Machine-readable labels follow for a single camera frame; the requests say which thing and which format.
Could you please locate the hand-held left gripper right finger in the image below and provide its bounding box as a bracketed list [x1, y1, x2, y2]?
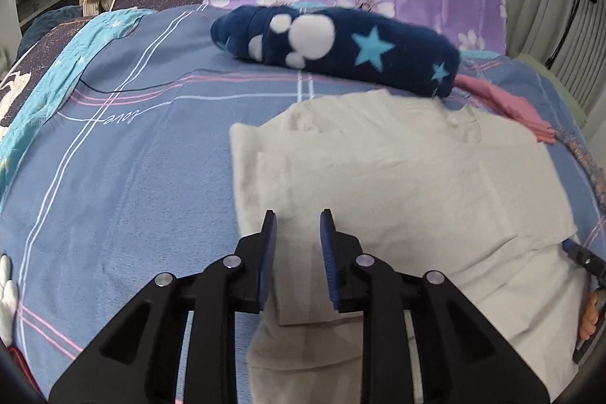
[319, 209, 551, 404]

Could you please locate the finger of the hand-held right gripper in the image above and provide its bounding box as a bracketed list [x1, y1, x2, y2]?
[562, 240, 606, 287]

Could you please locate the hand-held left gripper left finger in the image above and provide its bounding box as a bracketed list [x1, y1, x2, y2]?
[48, 210, 278, 404]

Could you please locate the white small garment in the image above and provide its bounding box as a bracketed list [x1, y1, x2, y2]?
[229, 90, 590, 404]

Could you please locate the person's right hand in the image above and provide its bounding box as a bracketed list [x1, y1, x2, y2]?
[579, 289, 606, 341]

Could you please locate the floral patterned folded cloth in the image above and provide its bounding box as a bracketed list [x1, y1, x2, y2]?
[565, 132, 606, 201]

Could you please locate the blue plaid bed sheet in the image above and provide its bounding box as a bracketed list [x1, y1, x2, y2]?
[0, 4, 606, 404]

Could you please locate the pink folded cloth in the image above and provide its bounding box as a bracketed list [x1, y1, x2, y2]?
[455, 74, 559, 144]

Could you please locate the navy star print fleece roll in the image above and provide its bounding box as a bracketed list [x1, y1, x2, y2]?
[211, 5, 462, 100]

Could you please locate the white fluffy cloth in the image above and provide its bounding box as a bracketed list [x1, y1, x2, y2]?
[0, 253, 20, 348]

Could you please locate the teal quilt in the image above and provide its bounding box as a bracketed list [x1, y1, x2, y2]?
[0, 9, 159, 199]

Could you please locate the dark quilt with white print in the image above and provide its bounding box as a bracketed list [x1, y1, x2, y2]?
[0, 20, 93, 128]

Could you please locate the dark blue blanket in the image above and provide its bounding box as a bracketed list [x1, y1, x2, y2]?
[16, 5, 98, 60]

